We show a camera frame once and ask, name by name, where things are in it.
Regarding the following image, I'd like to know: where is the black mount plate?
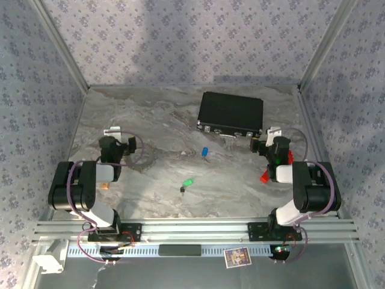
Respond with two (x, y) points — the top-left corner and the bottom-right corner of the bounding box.
(87, 223), (143, 243)
(247, 222), (303, 242)

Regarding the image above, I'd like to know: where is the aluminium side rail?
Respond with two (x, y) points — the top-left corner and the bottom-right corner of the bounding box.
(38, 87), (91, 222)
(297, 89), (356, 222)

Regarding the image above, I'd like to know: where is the black left mount plate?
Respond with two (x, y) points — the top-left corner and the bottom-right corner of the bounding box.
(87, 223), (143, 243)

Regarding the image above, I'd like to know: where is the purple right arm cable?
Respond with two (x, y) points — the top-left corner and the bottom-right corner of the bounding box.
(270, 126), (337, 265)

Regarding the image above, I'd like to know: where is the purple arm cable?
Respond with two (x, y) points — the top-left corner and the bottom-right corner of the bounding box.
(66, 129), (146, 266)
(270, 126), (337, 265)

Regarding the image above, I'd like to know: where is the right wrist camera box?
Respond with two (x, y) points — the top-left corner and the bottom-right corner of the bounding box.
(266, 126), (283, 146)

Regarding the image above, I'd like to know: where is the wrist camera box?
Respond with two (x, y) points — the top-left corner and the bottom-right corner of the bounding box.
(266, 126), (283, 146)
(103, 127), (123, 141)

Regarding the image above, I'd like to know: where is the black right mount plate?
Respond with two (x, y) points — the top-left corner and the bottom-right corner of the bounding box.
(247, 222), (303, 242)

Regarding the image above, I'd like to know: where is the aluminium frame post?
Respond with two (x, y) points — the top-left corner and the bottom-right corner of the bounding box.
(297, 0), (361, 92)

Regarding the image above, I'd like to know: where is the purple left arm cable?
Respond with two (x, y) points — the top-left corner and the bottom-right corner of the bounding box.
(66, 129), (146, 266)

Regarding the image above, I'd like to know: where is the white slotted cable duct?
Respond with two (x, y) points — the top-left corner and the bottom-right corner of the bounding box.
(67, 244), (291, 258)

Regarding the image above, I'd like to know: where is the small card with picture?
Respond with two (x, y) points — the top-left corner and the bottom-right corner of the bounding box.
(223, 246), (252, 269)

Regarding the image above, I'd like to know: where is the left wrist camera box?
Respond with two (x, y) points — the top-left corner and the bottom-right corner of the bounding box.
(103, 127), (123, 141)

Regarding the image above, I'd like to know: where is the white plastic bracket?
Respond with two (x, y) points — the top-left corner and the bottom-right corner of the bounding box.
(32, 254), (66, 275)

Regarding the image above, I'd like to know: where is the black hard case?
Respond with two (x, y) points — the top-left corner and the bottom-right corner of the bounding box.
(197, 91), (265, 140)

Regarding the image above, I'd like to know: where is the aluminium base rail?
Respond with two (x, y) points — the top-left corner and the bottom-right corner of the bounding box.
(31, 219), (362, 244)

